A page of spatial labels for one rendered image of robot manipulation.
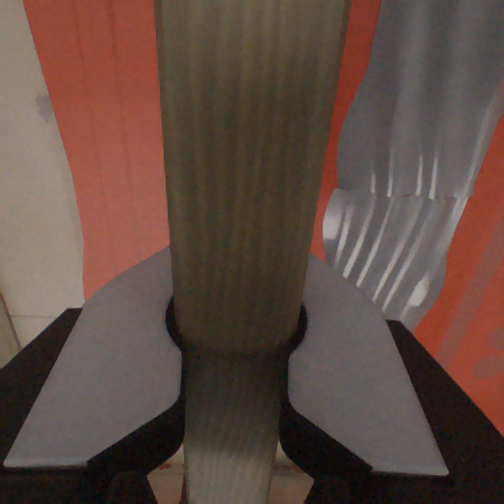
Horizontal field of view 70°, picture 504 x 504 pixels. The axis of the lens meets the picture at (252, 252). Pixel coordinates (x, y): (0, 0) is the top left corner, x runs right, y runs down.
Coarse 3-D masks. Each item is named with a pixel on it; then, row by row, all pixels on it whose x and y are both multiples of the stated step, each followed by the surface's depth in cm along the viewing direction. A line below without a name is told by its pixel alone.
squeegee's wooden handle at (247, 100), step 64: (192, 0) 5; (256, 0) 5; (320, 0) 5; (192, 64) 5; (256, 64) 5; (320, 64) 5; (192, 128) 6; (256, 128) 6; (320, 128) 6; (192, 192) 6; (256, 192) 6; (192, 256) 7; (256, 256) 7; (192, 320) 8; (256, 320) 8; (192, 384) 9; (256, 384) 9; (192, 448) 11; (256, 448) 10
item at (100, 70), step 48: (48, 0) 14; (96, 0) 14; (144, 0) 14; (48, 48) 15; (96, 48) 15; (144, 48) 15; (96, 96) 16; (144, 96) 16; (336, 96) 16; (96, 144) 17; (144, 144) 17; (336, 144) 17; (480, 192) 18
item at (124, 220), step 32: (96, 192) 18; (128, 192) 18; (160, 192) 18; (320, 192) 18; (96, 224) 19; (128, 224) 19; (160, 224) 19; (320, 224) 19; (480, 224) 19; (96, 256) 20; (128, 256) 20; (320, 256) 20; (448, 256) 20; (96, 288) 21; (448, 288) 21
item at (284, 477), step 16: (0, 304) 21; (0, 320) 21; (0, 336) 21; (16, 336) 23; (0, 352) 21; (16, 352) 23; (0, 368) 21; (176, 464) 31; (160, 480) 29; (176, 480) 30; (272, 480) 30; (288, 480) 30; (304, 480) 30; (160, 496) 28; (176, 496) 29; (272, 496) 29; (288, 496) 29; (304, 496) 29
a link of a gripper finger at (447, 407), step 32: (416, 352) 8; (416, 384) 7; (448, 384) 7; (448, 416) 7; (480, 416) 7; (448, 448) 6; (480, 448) 6; (384, 480) 6; (416, 480) 6; (448, 480) 6; (480, 480) 6
